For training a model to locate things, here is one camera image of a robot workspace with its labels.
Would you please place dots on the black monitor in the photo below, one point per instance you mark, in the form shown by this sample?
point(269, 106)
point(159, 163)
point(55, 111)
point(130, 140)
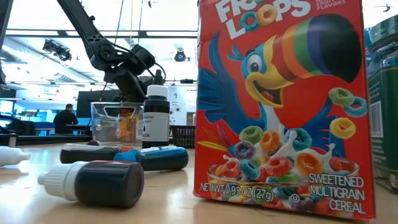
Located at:
point(90, 102)

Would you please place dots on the white cabinet machine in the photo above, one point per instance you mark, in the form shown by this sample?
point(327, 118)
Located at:
point(178, 105)

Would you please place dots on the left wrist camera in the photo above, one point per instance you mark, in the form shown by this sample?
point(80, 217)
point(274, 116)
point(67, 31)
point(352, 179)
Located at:
point(141, 59)

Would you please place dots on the clear plastic bin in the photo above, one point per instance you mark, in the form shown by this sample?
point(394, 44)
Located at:
point(102, 130)

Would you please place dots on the black food colour bottle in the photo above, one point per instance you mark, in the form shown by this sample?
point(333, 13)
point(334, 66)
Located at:
point(155, 124)

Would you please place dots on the Froot Loops cereal box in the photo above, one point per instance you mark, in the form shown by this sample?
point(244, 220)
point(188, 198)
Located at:
point(280, 124)

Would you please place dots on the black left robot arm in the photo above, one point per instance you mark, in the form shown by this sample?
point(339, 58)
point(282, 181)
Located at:
point(93, 37)

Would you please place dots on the black icing tube red cap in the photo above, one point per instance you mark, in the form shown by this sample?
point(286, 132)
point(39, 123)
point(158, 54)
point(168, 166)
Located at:
point(87, 154)

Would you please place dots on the person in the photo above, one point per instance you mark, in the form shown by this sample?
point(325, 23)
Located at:
point(65, 121)

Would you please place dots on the black ceiling camera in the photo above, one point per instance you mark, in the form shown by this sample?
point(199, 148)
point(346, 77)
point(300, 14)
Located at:
point(180, 56)

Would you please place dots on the green lid spice jar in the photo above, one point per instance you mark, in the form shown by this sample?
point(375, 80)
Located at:
point(384, 109)

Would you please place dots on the taco seasoning mix packet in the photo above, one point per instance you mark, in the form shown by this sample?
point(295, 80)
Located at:
point(127, 124)

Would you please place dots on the blue icing tube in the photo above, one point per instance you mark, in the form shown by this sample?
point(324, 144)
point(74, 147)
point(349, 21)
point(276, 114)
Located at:
point(161, 159)

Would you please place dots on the red dropper bottle white cap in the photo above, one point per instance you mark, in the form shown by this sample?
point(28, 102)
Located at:
point(105, 185)

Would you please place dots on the black ceiling light fixture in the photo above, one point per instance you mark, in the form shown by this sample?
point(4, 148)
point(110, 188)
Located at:
point(57, 49)

